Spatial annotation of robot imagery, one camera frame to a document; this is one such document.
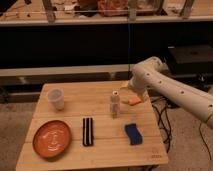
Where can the long workbench shelf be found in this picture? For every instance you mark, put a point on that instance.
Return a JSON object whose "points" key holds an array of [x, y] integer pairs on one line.
{"points": [[92, 12]]}

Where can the small clear plastic bottle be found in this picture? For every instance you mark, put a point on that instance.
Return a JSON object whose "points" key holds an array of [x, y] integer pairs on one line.
{"points": [[115, 104]]}

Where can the translucent plastic cup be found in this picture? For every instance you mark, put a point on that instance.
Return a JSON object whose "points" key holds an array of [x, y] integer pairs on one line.
{"points": [[56, 98]]}

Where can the wooden table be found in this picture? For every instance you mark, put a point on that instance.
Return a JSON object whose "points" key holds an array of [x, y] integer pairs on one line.
{"points": [[111, 145]]}

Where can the orange carrot toy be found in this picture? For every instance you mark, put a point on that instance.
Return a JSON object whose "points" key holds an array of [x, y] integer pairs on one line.
{"points": [[132, 101]]}

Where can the orange plate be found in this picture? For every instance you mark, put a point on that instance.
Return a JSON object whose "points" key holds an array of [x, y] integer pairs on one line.
{"points": [[52, 139]]}

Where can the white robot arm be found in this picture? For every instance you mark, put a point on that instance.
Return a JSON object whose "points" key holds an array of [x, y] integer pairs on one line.
{"points": [[147, 73]]}

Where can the black box on right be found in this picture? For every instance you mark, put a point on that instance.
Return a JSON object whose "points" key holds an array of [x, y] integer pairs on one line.
{"points": [[195, 59]]}

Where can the blue sponge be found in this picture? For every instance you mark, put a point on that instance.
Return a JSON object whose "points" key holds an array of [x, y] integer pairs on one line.
{"points": [[133, 134]]}

